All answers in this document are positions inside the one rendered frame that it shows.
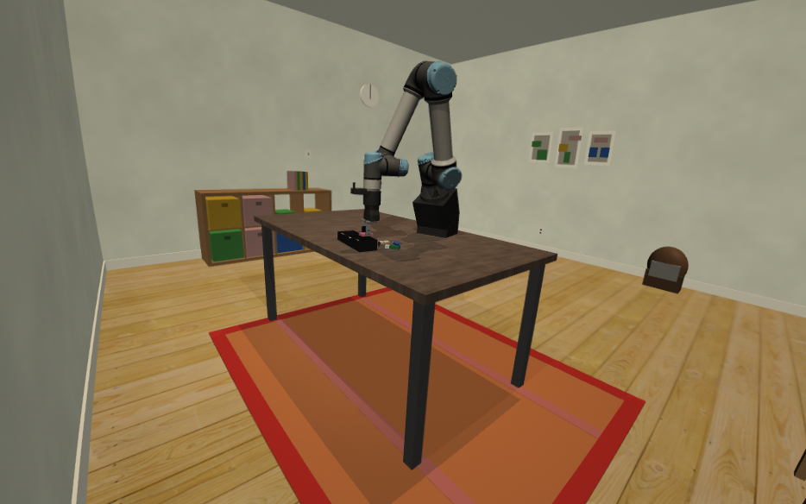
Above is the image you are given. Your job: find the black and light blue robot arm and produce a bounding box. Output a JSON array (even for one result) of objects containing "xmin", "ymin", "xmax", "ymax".
[{"xmin": 363, "ymin": 61, "xmax": 462, "ymax": 203}]

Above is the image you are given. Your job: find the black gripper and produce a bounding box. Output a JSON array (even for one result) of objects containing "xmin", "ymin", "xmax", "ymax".
[{"xmin": 350, "ymin": 180, "xmax": 381, "ymax": 236}]

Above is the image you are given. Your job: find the black rack of bins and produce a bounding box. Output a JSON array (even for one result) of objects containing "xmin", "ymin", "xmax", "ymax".
[{"xmin": 337, "ymin": 230, "xmax": 377, "ymax": 252}]

